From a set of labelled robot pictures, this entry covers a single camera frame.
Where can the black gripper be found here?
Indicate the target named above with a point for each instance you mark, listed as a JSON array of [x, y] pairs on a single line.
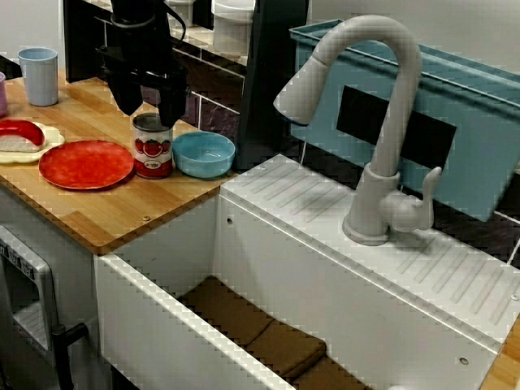
[[142, 57]]

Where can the tomato print tin can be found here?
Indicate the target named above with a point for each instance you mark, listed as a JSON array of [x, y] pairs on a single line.
[[152, 154]]

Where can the red round plate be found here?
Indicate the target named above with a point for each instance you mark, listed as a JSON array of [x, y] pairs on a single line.
[[85, 164]]

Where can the red bell pepper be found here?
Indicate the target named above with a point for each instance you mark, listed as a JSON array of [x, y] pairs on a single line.
[[20, 130]]

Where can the light blue bowl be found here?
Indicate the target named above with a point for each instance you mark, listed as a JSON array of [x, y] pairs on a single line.
[[203, 156]]

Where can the white jar with print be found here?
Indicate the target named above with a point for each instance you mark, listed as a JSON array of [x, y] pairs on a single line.
[[178, 6]]

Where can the cream scalloped plate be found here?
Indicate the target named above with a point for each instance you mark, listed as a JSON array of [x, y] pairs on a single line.
[[53, 136]]

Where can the plain white jar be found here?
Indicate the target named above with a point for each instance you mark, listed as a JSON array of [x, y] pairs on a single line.
[[233, 28]]

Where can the light blue tall cup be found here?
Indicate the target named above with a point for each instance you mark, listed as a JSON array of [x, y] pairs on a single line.
[[38, 79]]

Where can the purple plastic cup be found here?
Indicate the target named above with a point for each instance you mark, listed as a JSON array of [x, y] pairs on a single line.
[[2, 95]]

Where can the white kitchen cabinet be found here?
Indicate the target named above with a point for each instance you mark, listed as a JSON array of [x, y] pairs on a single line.
[[73, 264]]

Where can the grey toy dishwasher door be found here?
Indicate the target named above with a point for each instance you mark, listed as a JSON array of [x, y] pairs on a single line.
[[36, 284]]

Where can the white toy sink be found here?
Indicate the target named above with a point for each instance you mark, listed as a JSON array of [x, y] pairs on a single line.
[[325, 276]]

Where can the brown cloth mat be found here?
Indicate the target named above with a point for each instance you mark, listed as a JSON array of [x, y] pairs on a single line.
[[260, 325]]

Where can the grey toy faucet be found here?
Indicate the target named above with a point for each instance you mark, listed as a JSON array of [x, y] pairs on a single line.
[[402, 101]]

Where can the teal plastic bin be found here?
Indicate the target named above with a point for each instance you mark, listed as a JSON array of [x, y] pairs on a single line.
[[467, 105]]

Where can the black upright post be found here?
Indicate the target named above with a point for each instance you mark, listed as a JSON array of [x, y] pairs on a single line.
[[268, 81]]

